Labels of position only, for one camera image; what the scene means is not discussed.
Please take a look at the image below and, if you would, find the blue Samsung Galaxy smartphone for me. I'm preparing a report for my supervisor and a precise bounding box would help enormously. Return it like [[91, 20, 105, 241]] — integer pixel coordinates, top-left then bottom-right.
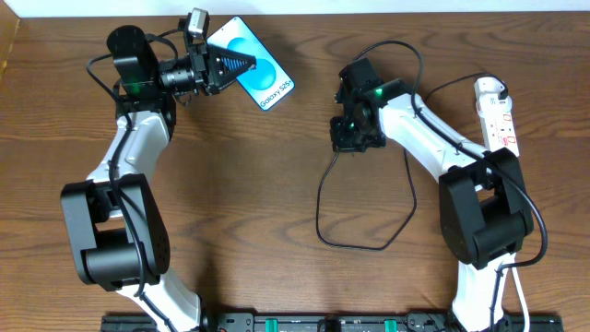
[[207, 17, 295, 112]]

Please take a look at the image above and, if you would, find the white charger plug adapter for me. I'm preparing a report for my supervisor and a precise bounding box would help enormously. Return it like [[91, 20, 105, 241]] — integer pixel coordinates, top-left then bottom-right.
[[474, 76, 509, 101]]

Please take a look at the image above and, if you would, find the black mounting rail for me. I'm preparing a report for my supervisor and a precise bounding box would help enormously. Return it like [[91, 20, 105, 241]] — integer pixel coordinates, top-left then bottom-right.
[[99, 312, 565, 332]]

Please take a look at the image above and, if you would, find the white power strip cord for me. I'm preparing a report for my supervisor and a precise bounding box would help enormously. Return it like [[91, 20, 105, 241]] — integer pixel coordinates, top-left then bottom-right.
[[509, 265, 531, 332]]

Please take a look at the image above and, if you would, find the white power strip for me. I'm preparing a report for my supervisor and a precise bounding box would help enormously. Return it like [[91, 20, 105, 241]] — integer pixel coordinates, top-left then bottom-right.
[[476, 95, 520, 157]]

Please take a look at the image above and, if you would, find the black USB charging cable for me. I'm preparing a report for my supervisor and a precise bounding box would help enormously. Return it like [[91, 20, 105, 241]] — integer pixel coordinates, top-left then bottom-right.
[[315, 72, 510, 253]]

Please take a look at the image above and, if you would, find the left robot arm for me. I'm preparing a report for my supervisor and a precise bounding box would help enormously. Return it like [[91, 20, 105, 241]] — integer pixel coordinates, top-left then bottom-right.
[[60, 25, 256, 331]]

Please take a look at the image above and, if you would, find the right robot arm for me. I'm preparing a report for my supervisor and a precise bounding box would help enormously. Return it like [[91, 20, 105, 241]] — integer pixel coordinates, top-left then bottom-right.
[[330, 58, 537, 331]]

